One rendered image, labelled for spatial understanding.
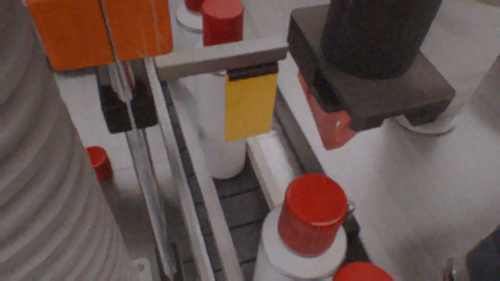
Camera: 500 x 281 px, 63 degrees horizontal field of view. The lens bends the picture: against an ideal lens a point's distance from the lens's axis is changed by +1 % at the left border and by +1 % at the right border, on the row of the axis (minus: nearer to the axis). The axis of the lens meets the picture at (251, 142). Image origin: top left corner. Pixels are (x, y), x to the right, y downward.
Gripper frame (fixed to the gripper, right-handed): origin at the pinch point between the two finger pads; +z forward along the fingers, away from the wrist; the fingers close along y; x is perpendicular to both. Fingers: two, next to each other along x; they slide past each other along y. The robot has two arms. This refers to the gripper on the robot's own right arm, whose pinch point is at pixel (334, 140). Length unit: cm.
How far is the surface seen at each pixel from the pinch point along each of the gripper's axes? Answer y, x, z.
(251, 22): 41.8, -7.8, 19.2
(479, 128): 6.1, -27.0, 13.9
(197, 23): 13.9, 7.7, -2.6
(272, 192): 2.3, 3.3, 10.2
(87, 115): 26.2, 21.5, 18.9
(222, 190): 6.0, 7.6, 13.7
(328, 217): -9.1, 6.3, -7.0
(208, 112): 8.1, 8.3, 2.9
